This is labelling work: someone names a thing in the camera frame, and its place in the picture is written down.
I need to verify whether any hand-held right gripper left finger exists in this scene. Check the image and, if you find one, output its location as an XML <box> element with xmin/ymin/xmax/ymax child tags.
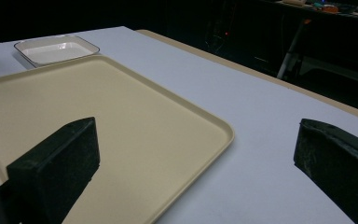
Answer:
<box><xmin>0</xmin><ymin>117</ymin><xmax>102</xmax><ymax>224</ymax></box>

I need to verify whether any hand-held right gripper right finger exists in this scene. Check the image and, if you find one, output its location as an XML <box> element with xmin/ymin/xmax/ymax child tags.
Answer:
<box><xmin>293</xmin><ymin>118</ymin><xmax>358</xmax><ymax>224</ymax></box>

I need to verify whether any large beige plastic tray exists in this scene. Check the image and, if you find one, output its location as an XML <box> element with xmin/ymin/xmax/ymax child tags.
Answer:
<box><xmin>0</xmin><ymin>54</ymin><xmax>235</xmax><ymax>224</ymax></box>

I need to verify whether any white metal stand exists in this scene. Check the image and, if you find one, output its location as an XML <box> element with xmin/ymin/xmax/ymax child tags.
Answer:
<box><xmin>276</xmin><ymin>19</ymin><xmax>311</xmax><ymax>79</ymax></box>

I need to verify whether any small white rectangular dish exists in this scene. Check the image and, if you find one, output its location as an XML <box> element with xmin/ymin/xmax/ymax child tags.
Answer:
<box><xmin>13</xmin><ymin>35</ymin><xmax>101</xmax><ymax>68</ymax></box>

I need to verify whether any dark cluttered desk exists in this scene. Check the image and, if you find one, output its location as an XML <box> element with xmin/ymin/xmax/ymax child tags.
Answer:
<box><xmin>279</xmin><ymin>0</ymin><xmax>358</xmax><ymax>20</ymax></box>

